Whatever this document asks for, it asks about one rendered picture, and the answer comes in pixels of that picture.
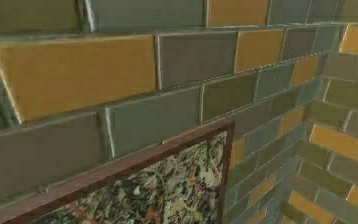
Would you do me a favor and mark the brown framed speckled abstract painting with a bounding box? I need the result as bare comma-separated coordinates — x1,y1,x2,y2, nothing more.
0,118,236,224

